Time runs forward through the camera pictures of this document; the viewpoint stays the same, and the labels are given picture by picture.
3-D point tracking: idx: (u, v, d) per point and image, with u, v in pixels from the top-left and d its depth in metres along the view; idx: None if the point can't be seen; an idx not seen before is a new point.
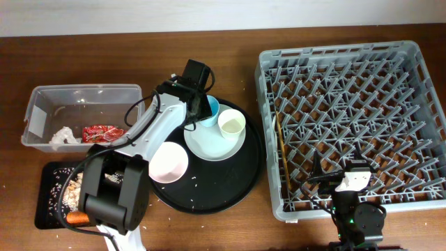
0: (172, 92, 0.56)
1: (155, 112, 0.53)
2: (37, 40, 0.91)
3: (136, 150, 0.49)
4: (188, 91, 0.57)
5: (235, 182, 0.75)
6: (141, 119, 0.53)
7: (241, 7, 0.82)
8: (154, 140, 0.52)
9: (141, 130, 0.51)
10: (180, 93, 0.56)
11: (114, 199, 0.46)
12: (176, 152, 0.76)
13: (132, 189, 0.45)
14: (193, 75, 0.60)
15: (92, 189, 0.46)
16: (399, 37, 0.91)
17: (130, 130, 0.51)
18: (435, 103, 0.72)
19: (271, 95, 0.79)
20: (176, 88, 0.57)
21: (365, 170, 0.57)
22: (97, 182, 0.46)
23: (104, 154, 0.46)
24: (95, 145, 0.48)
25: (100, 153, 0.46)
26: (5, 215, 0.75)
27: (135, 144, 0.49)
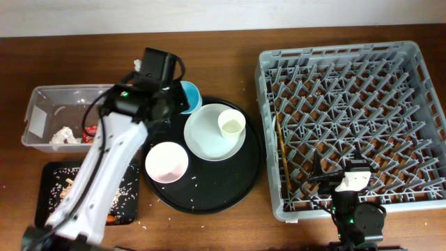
0: (125, 102, 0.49)
1: (97, 157, 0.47)
2: (37, 40, 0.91)
3: (79, 223, 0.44)
4: (142, 100, 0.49)
5: (235, 183, 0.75)
6: (81, 172, 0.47)
7: (241, 8, 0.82)
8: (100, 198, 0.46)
9: (81, 196, 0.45)
10: (134, 102, 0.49)
11: None
12: (176, 152, 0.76)
13: None
14: (150, 73, 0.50)
15: None
16: (398, 38, 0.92)
17: (70, 199, 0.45)
18: (435, 103, 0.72)
19: (271, 95, 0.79)
20: (129, 96, 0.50)
21: (365, 170, 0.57)
22: None
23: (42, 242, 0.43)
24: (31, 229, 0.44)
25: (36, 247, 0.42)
26: (4, 215, 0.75)
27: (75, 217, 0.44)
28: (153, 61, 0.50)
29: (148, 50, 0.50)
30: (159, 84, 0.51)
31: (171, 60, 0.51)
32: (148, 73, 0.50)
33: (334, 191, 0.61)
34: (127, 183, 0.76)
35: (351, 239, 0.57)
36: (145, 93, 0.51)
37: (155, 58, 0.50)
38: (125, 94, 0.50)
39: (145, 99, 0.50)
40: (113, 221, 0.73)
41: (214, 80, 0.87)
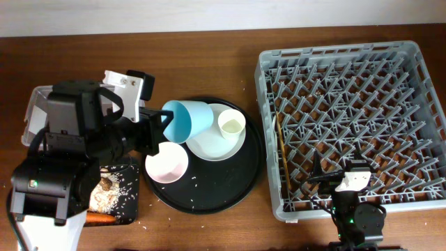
0: (41, 184, 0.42)
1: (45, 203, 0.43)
2: (37, 40, 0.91)
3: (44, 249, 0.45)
4: (62, 174, 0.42)
5: (235, 183, 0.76)
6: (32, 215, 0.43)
7: (241, 7, 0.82)
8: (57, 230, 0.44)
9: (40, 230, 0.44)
10: (51, 184, 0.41)
11: None
12: (176, 152, 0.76)
13: None
14: (68, 125, 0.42)
15: None
16: (398, 37, 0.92)
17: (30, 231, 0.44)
18: (435, 103, 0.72)
19: (271, 95, 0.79)
20: (45, 176, 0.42)
21: (366, 171, 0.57)
22: None
23: None
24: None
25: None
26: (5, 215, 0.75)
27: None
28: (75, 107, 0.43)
29: (50, 97, 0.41)
30: (77, 141, 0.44)
31: (93, 97, 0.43)
32: (63, 130, 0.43)
33: (334, 192, 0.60)
34: (127, 183, 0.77)
35: (352, 240, 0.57)
36: (67, 163, 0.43)
37: (60, 103, 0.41)
38: (35, 180, 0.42)
39: (67, 174, 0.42)
40: (113, 221, 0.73)
41: (214, 80, 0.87)
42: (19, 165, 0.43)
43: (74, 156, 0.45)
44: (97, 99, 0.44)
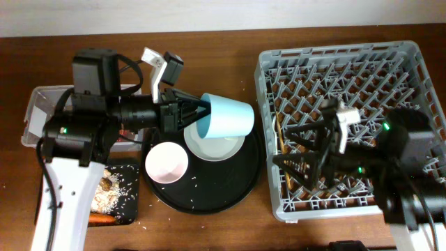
0: (69, 132, 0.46)
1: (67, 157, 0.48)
2: (37, 41, 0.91)
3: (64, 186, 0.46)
4: (87, 129, 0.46)
5: (235, 182, 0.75)
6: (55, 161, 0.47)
7: (241, 8, 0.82)
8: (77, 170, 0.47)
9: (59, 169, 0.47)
10: (80, 134, 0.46)
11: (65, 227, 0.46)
12: (176, 152, 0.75)
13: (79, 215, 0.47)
14: (89, 86, 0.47)
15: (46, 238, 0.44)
16: (398, 37, 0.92)
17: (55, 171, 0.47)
18: (435, 103, 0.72)
19: (271, 95, 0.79)
20: (72, 130, 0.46)
21: (336, 113, 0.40)
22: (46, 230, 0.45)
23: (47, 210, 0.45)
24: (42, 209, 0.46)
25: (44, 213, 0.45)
26: (4, 215, 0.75)
27: (63, 205, 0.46)
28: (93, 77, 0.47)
29: (75, 60, 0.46)
30: (99, 101, 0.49)
31: (110, 61, 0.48)
32: (86, 90, 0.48)
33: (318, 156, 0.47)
34: (127, 183, 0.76)
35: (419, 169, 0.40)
36: (89, 120, 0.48)
37: (83, 67, 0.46)
38: (65, 129, 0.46)
39: (90, 128, 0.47)
40: (113, 222, 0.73)
41: (214, 80, 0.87)
42: (49, 121, 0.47)
43: (94, 115, 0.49)
44: (115, 63, 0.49)
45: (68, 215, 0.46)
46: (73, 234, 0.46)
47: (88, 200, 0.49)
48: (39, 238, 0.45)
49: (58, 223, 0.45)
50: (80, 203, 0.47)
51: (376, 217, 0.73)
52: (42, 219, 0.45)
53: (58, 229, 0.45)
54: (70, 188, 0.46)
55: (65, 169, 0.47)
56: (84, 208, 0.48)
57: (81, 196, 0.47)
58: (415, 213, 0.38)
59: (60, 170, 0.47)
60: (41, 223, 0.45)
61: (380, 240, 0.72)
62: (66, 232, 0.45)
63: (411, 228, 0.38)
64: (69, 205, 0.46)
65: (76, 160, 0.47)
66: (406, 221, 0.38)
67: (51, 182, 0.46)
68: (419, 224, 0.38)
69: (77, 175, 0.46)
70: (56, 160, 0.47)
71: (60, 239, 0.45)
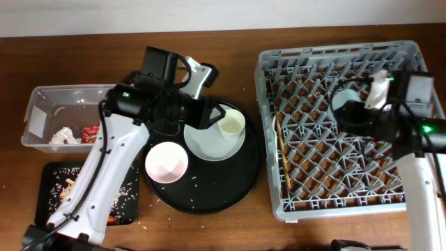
0: (126, 100, 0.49)
1: (108, 131, 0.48)
2: (36, 40, 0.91)
3: (109, 149, 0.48)
4: (143, 102, 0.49)
5: (235, 182, 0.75)
6: (107, 123, 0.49)
7: (241, 7, 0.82)
8: (125, 137, 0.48)
9: (111, 130, 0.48)
10: (134, 105, 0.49)
11: (98, 188, 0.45)
12: (175, 151, 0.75)
13: (113, 179, 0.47)
14: (155, 70, 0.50)
15: (78, 193, 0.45)
16: (399, 37, 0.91)
17: (109, 132, 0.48)
18: (435, 102, 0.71)
19: (271, 95, 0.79)
20: (132, 97, 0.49)
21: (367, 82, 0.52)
22: (82, 187, 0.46)
23: (90, 167, 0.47)
24: (86, 164, 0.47)
25: (86, 169, 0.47)
26: (3, 215, 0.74)
27: (111, 153, 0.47)
28: (158, 63, 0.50)
29: (148, 47, 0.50)
30: (158, 86, 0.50)
31: (173, 59, 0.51)
32: (150, 72, 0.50)
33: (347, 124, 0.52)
34: (127, 183, 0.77)
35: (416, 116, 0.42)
36: (144, 95, 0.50)
37: (156, 55, 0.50)
38: (127, 95, 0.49)
39: (144, 102, 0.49)
40: (114, 221, 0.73)
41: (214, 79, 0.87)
42: (112, 88, 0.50)
43: (150, 93, 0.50)
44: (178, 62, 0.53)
45: (113, 165, 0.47)
46: (110, 186, 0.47)
47: (130, 157, 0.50)
48: (82, 182, 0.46)
49: (104, 169, 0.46)
50: (124, 156, 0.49)
51: (375, 217, 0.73)
52: (89, 164, 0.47)
53: (102, 176, 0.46)
54: (117, 146, 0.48)
55: (118, 128, 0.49)
56: (125, 164, 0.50)
57: (128, 150, 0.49)
58: (427, 171, 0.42)
59: (116, 123, 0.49)
60: (87, 168, 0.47)
61: (380, 240, 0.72)
62: (106, 181, 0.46)
63: (417, 154, 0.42)
64: (117, 154, 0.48)
65: (131, 120, 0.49)
66: (416, 145, 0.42)
67: (106, 131, 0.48)
68: (424, 153, 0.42)
69: (129, 129, 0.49)
70: (113, 116, 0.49)
71: (101, 186, 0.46)
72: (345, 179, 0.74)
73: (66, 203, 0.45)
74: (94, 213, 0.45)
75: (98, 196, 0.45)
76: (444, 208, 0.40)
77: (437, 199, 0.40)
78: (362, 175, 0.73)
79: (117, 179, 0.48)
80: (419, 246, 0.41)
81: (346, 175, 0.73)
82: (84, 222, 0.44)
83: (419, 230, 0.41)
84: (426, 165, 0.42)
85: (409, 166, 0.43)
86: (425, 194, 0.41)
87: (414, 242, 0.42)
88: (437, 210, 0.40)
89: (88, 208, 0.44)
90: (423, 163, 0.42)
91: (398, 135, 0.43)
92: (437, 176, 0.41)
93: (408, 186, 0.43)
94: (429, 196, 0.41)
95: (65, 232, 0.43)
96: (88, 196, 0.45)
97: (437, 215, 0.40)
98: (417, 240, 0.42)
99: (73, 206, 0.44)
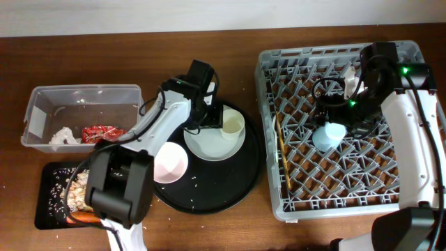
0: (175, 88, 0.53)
1: (166, 92, 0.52)
2: (36, 40, 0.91)
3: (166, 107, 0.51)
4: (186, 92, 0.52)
5: (235, 182, 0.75)
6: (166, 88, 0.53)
7: (241, 7, 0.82)
8: (181, 100, 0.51)
9: (171, 93, 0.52)
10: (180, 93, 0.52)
11: (157, 127, 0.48)
12: (175, 152, 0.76)
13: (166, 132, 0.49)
14: (196, 74, 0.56)
15: (141, 125, 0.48)
16: (399, 37, 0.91)
17: (168, 93, 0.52)
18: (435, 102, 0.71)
19: (271, 95, 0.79)
20: (181, 86, 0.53)
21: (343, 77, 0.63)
22: (145, 123, 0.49)
23: (151, 114, 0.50)
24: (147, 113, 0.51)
25: (146, 116, 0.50)
26: (3, 215, 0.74)
27: (167, 110, 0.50)
28: (201, 70, 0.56)
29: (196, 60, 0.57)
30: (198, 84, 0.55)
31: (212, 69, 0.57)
32: (192, 76, 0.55)
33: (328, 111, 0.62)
34: None
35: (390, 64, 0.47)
36: (189, 86, 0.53)
37: (199, 64, 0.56)
38: (178, 83, 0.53)
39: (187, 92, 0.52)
40: None
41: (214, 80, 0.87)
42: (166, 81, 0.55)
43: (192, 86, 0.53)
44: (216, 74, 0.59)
45: (170, 116, 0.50)
46: (165, 132, 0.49)
47: (180, 120, 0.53)
48: (143, 120, 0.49)
49: (162, 118, 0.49)
50: (175, 118, 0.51)
51: (375, 217, 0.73)
52: (150, 111, 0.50)
53: (160, 121, 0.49)
54: (171, 107, 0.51)
55: (173, 95, 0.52)
56: (174, 124, 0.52)
57: (178, 115, 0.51)
58: (408, 104, 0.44)
59: (171, 95, 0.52)
60: (149, 113, 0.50)
61: None
62: (162, 126, 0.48)
63: (398, 92, 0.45)
64: (173, 111, 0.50)
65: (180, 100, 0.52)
66: (395, 86, 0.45)
67: (164, 95, 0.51)
68: (403, 90, 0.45)
69: (181, 100, 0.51)
70: (168, 92, 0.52)
71: (158, 127, 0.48)
72: (345, 180, 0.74)
73: (130, 130, 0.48)
74: (153, 143, 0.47)
75: (156, 134, 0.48)
76: (428, 134, 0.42)
77: (420, 128, 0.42)
78: (362, 175, 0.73)
79: (168, 132, 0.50)
80: (406, 175, 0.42)
81: (346, 175, 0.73)
82: (143, 146, 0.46)
83: (407, 164, 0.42)
84: (407, 100, 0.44)
85: (391, 104, 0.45)
86: (409, 125, 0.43)
87: (403, 180, 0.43)
88: (421, 138, 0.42)
89: (149, 137, 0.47)
90: (405, 99, 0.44)
91: (381, 81, 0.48)
92: (419, 109, 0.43)
93: (393, 125, 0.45)
94: (412, 125, 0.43)
95: (126, 147, 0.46)
96: (149, 130, 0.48)
97: (421, 142, 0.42)
98: (403, 169, 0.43)
99: (138, 132, 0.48)
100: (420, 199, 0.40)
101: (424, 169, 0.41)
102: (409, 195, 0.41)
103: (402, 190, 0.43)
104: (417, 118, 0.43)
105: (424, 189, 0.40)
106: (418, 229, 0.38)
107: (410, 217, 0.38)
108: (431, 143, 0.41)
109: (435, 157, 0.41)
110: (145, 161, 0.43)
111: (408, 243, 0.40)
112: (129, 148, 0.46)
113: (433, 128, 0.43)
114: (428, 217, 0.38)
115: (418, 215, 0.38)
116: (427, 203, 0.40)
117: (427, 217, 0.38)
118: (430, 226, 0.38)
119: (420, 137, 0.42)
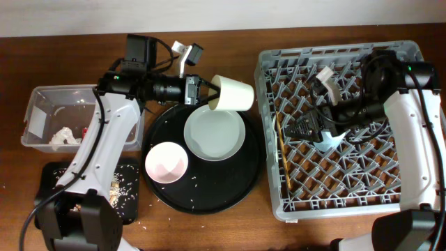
0: (113, 86, 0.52)
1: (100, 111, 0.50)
2: (36, 40, 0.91)
3: (108, 121, 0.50)
4: (132, 82, 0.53)
5: (235, 182, 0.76)
6: (99, 102, 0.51)
7: (241, 7, 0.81)
8: (124, 108, 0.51)
9: (111, 104, 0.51)
10: (120, 87, 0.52)
11: (90, 156, 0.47)
12: (175, 151, 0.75)
13: (118, 145, 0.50)
14: (137, 54, 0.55)
15: (80, 159, 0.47)
16: (399, 37, 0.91)
17: (109, 105, 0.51)
18: None
19: (270, 95, 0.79)
20: (122, 79, 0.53)
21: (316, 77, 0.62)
22: (87, 148, 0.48)
23: (93, 135, 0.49)
24: (86, 136, 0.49)
25: (90, 139, 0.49)
26: (3, 215, 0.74)
27: (109, 123, 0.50)
28: (139, 48, 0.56)
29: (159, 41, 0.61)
30: (142, 67, 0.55)
31: (149, 45, 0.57)
32: (134, 58, 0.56)
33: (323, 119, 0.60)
34: (127, 183, 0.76)
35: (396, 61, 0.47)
36: (130, 77, 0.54)
37: (133, 44, 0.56)
38: (117, 77, 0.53)
39: (130, 84, 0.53)
40: None
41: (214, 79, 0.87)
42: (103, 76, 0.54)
43: (134, 75, 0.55)
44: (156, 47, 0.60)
45: (112, 130, 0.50)
46: (113, 146, 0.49)
47: (129, 126, 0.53)
48: (84, 149, 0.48)
49: (104, 135, 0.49)
50: (122, 125, 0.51)
51: (375, 217, 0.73)
52: (90, 134, 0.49)
53: (104, 139, 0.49)
54: (113, 115, 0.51)
55: (113, 102, 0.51)
56: (126, 130, 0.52)
57: (124, 122, 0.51)
58: (412, 104, 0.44)
59: (112, 100, 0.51)
60: (88, 135, 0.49)
61: None
62: (110, 144, 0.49)
63: (401, 91, 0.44)
64: (114, 123, 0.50)
65: (123, 95, 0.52)
66: (398, 84, 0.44)
67: (103, 106, 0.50)
68: (408, 89, 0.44)
69: (124, 103, 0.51)
70: (108, 96, 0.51)
71: (104, 148, 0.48)
72: (345, 180, 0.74)
73: (72, 166, 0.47)
74: (90, 177, 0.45)
75: (102, 156, 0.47)
76: (431, 136, 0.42)
77: (424, 129, 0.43)
78: (362, 175, 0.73)
79: (122, 143, 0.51)
80: (408, 176, 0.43)
81: (346, 175, 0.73)
82: (91, 178, 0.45)
83: (409, 165, 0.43)
84: (410, 100, 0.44)
85: (394, 104, 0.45)
86: (412, 125, 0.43)
87: (404, 181, 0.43)
88: (424, 139, 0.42)
89: (95, 169, 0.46)
90: (408, 99, 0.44)
91: (384, 80, 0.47)
92: (422, 109, 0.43)
93: (395, 125, 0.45)
94: (414, 127, 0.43)
95: (73, 190, 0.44)
96: (95, 157, 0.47)
97: (424, 143, 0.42)
98: (405, 171, 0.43)
99: (78, 171, 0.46)
100: (421, 201, 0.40)
101: (426, 170, 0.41)
102: (410, 196, 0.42)
103: (403, 192, 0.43)
104: (420, 118, 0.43)
105: (426, 191, 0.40)
106: (419, 232, 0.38)
107: (410, 220, 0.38)
108: (433, 144, 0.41)
109: (437, 158, 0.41)
110: (94, 202, 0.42)
111: (410, 244, 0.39)
112: (77, 192, 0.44)
113: (435, 129, 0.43)
114: (428, 219, 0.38)
115: (418, 217, 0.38)
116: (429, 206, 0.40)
117: (428, 219, 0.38)
118: (431, 228, 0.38)
119: (422, 137, 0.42)
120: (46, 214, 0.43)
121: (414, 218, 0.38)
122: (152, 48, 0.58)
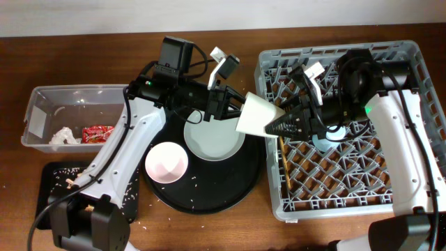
0: (145, 91, 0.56)
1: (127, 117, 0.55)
2: (36, 40, 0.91)
3: (132, 127, 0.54)
4: (163, 90, 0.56)
5: (235, 183, 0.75)
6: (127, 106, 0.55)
7: (241, 7, 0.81)
8: (148, 117, 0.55)
9: (138, 111, 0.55)
10: (150, 93, 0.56)
11: (109, 162, 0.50)
12: (175, 151, 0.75)
13: (136, 153, 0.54)
14: (171, 59, 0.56)
15: (102, 162, 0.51)
16: (399, 37, 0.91)
17: (137, 111, 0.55)
18: (435, 103, 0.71)
19: (271, 95, 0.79)
20: (152, 86, 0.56)
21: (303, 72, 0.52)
22: (110, 152, 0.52)
23: (118, 139, 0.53)
24: (111, 138, 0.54)
25: (114, 142, 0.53)
26: (3, 215, 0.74)
27: (134, 128, 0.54)
28: (173, 52, 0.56)
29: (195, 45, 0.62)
30: (174, 73, 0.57)
31: (186, 49, 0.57)
32: (167, 63, 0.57)
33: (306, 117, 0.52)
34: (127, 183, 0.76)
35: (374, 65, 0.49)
36: (162, 84, 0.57)
37: (171, 47, 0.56)
38: (149, 83, 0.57)
39: (161, 90, 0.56)
40: None
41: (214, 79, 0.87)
42: (135, 79, 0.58)
43: (167, 82, 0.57)
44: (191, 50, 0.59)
45: (135, 138, 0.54)
46: (132, 154, 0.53)
47: (149, 134, 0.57)
48: (106, 152, 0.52)
49: (127, 141, 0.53)
50: (145, 132, 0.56)
51: (375, 217, 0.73)
52: (113, 139, 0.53)
53: (125, 147, 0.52)
54: (139, 120, 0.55)
55: (142, 107, 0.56)
56: (146, 138, 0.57)
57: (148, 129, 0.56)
58: (392, 107, 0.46)
59: (140, 104, 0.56)
60: (112, 139, 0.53)
61: None
62: (129, 150, 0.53)
63: (380, 94, 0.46)
64: (139, 130, 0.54)
65: (152, 104, 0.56)
66: (379, 86, 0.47)
67: (131, 110, 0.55)
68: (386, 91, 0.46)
69: (151, 110, 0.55)
70: (138, 100, 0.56)
71: (122, 156, 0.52)
72: (345, 180, 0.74)
73: (90, 169, 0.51)
74: (108, 183, 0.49)
75: (121, 163, 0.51)
76: (415, 137, 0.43)
77: (407, 130, 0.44)
78: (362, 175, 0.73)
79: (141, 150, 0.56)
80: (397, 178, 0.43)
81: (346, 175, 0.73)
82: (107, 184, 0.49)
83: (396, 167, 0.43)
84: (391, 102, 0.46)
85: (376, 106, 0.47)
86: (395, 127, 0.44)
87: (393, 183, 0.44)
88: (408, 141, 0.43)
89: (112, 175, 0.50)
90: (388, 101, 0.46)
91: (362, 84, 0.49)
92: (404, 111, 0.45)
93: (379, 128, 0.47)
94: (399, 128, 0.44)
95: (87, 192, 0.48)
96: (113, 163, 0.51)
97: (409, 144, 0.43)
98: (394, 173, 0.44)
99: (95, 174, 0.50)
100: (414, 204, 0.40)
101: (414, 173, 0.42)
102: (402, 199, 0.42)
103: (395, 195, 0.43)
104: (403, 120, 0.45)
105: (417, 193, 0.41)
106: (416, 236, 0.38)
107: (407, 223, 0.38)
108: (419, 144, 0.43)
109: (424, 159, 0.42)
110: (107, 210, 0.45)
111: (409, 246, 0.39)
112: (90, 194, 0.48)
113: (419, 130, 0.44)
114: (423, 223, 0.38)
115: (412, 220, 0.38)
116: (421, 208, 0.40)
117: (424, 222, 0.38)
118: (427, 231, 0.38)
119: (406, 139, 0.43)
120: (59, 213, 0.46)
121: (410, 221, 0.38)
122: (189, 52, 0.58)
